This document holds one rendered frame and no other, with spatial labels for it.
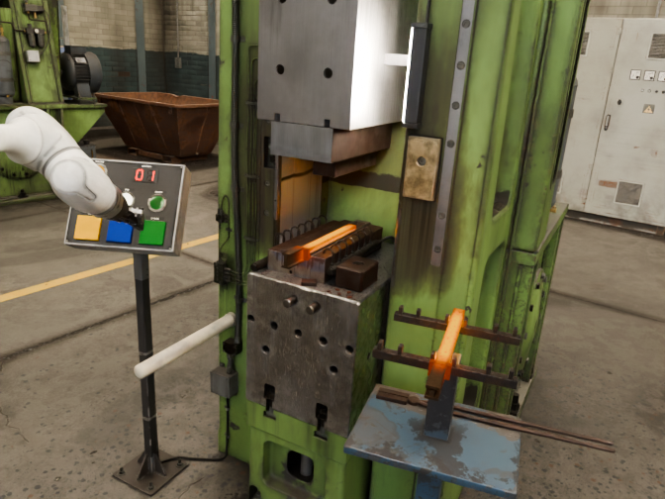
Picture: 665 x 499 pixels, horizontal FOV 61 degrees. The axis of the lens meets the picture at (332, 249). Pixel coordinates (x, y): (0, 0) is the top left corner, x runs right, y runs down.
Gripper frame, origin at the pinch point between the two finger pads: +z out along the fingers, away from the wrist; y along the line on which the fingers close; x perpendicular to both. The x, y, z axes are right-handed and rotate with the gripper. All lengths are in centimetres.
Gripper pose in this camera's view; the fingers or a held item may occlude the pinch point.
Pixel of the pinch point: (137, 222)
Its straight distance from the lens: 167.8
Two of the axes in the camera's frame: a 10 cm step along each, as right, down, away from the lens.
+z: 0.2, 2.0, 9.8
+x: 0.8, -9.8, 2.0
